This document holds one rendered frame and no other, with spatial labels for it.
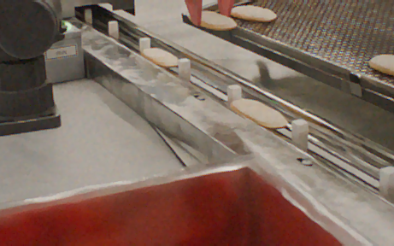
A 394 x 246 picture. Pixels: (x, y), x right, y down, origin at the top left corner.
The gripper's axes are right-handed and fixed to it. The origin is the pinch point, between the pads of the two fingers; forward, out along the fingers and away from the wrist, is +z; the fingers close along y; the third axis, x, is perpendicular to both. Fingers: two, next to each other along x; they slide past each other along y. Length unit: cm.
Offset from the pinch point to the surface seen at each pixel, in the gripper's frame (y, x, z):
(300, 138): -2.0, -22.6, 8.8
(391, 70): 11.4, -20.6, 4.6
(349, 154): 0.3, -27.7, 9.3
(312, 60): 7.9, -10.6, 5.0
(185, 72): -1.8, 5.3, 8.4
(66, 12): -6.1, 45.8, 6.1
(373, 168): 0.1, -31.7, 9.3
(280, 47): 7.9, -3.6, 4.9
